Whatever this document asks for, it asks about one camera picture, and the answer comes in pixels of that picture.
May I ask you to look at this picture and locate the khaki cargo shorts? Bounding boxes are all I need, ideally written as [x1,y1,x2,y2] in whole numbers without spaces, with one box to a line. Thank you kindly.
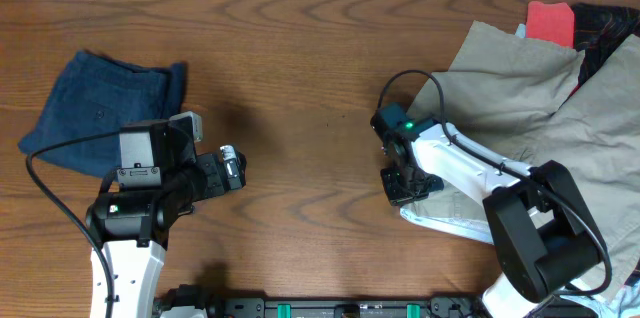
[408,22,639,301]

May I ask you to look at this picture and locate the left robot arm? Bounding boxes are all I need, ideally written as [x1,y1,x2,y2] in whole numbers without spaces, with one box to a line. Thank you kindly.
[86,112,246,317]

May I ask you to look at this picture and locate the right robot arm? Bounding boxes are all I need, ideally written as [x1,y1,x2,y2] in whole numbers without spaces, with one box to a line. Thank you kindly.
[371,118,611,317]

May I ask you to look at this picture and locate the folded navy blue shorts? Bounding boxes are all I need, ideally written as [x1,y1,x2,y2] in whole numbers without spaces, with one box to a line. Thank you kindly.
[18,51,187,154]

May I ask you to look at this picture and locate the light blue garment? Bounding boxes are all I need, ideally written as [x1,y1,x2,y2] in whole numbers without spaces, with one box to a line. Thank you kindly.
[514,23,526,38]

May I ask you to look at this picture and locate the red garment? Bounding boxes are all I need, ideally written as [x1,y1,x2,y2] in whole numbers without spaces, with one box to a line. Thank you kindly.
[525,1,575,48]

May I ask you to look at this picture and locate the black printed shirt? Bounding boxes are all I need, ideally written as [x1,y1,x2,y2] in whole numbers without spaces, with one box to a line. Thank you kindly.
[571,3,639,88]

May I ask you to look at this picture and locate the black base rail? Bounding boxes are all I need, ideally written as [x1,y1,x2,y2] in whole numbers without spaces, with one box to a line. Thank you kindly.
[151,285,488,318]

